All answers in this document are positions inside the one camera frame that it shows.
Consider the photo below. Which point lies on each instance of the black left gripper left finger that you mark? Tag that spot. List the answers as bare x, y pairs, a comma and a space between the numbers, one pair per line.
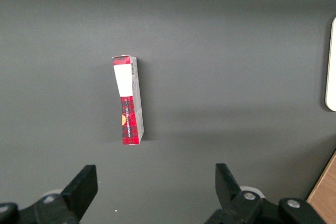
76, 195

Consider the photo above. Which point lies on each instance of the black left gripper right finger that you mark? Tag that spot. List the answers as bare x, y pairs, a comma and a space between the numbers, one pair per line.
231, 195

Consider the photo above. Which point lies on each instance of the beige plastic tray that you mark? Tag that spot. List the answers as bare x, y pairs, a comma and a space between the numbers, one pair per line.
331, 77

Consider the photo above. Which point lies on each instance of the red plaid cardboard box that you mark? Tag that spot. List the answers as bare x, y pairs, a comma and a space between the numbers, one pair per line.
129, 121

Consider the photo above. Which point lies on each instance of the wooden two-drawer cabinet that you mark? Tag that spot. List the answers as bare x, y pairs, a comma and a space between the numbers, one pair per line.
325, 197

